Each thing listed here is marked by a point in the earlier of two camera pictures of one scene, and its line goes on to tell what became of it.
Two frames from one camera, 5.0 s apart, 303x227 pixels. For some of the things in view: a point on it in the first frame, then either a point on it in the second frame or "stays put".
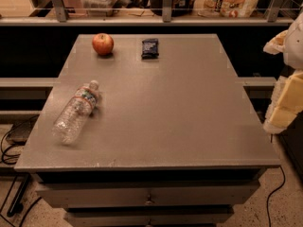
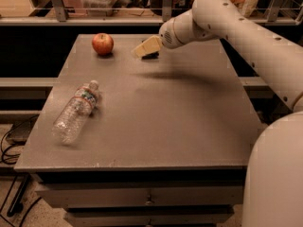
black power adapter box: x=21 y=131 stays put
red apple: x=103 y=43 stays put
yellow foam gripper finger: x=286 y=104 to x=175 y=32
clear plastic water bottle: x=74 y=114 stays put
